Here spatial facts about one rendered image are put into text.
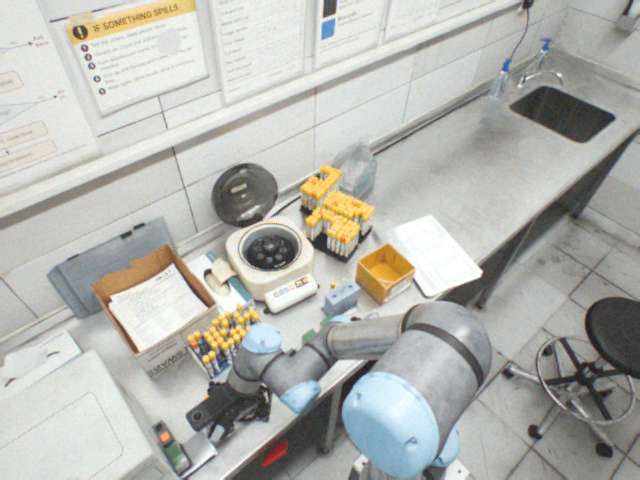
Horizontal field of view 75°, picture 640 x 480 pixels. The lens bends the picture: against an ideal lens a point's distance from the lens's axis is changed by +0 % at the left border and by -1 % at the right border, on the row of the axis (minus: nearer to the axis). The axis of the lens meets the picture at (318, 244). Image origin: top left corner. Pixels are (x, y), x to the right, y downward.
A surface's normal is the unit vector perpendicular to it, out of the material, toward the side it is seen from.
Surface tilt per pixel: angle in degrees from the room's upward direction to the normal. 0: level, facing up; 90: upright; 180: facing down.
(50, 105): 94
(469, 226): 0
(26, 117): 94
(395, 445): 84
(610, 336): 3
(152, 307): 0
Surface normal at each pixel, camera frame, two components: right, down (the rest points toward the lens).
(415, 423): 0.26, -0.40
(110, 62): 0.64, 0.60
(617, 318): 0.07, -0.62
